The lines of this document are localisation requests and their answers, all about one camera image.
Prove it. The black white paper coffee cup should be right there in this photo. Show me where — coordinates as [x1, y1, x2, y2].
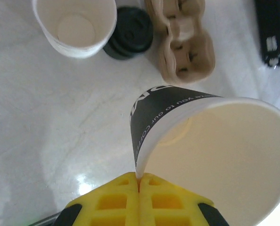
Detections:
[128, 85, 280, 226]

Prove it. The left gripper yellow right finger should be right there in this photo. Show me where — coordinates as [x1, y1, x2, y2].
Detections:
[139, 173, 230, 226]

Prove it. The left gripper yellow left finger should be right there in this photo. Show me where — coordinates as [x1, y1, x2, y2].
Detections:
[56, 172, 140, 226]

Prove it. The black hard case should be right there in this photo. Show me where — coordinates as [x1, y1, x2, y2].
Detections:
[255, 0, 280, 69]

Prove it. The stack of black lids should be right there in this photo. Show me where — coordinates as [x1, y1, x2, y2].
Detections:
[103, 7, 154, 61]

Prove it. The stack of paper cups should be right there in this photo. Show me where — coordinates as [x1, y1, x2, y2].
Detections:
[32, 0, 118, 59]

